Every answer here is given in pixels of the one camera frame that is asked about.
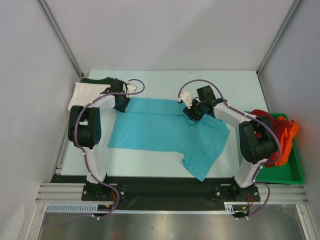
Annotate light blue t shirt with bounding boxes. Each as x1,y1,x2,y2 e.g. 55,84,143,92
108,97,230,182

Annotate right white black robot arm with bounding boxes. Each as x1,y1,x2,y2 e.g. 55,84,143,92
177,85,282,201

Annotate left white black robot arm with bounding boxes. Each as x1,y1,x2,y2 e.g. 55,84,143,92
67,77,137,200

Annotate folded dark green t shirt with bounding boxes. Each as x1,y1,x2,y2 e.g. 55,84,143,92
80,77,113,85

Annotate folded white t shirt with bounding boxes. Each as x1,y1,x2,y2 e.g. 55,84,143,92
67,82,110,112

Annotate red t shirt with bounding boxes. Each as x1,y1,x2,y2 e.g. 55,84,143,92
251,109,292,168

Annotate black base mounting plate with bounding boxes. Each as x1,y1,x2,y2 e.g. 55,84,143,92
51,175,261,212

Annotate orange t shirt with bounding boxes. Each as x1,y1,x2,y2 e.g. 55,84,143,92
266,116,300,168

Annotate green plastic tray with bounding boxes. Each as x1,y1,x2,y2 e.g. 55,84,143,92
256,113,304,185

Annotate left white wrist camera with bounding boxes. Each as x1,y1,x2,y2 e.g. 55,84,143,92
123,81,137,98

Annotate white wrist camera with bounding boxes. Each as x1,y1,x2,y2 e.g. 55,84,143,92
123,81,137,98
176,91,194,109

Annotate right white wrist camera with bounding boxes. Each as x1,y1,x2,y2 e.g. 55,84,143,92
176,91,194,109

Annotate grey slotted cable duct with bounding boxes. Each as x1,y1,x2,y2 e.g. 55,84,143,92
46,203,248,215

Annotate aluminium front frame rail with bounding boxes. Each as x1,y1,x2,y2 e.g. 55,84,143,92
35,183,309,205

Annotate left aluminium corner post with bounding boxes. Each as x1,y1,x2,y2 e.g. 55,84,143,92
36,0,84,79

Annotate aluminium corner post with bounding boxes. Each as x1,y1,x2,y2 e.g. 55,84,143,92
36,0,84,79
256,0,304,78

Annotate right aluminium corner post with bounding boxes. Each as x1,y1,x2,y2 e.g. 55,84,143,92
256,0,304,78

